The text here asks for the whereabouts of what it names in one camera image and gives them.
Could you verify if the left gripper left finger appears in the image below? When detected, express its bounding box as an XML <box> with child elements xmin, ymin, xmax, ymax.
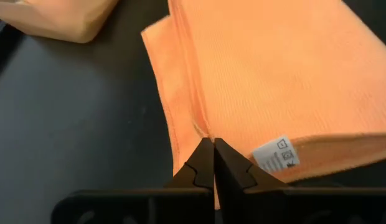
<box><xmin>51</xmin><ymin>138</ymin><xmax>215</xmax><ymax>224</ymax></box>

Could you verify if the tan cardboard box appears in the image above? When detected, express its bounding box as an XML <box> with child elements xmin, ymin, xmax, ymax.
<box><xmin>0</xmin><ymin>0</ymin><xmax>120</xmax><ymax>44</ymax></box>

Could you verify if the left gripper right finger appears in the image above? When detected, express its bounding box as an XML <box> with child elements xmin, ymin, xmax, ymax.
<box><xmin>214</xmin><ymin>138</ymin><xmax>386</xmax><ymax>224</ymax></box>

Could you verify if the orange microfiber towel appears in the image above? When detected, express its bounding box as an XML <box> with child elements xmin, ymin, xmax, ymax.
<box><xmin>141</xmin><ymin>0</ymin><xmax>386</xmax><ymax>210</ymax></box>

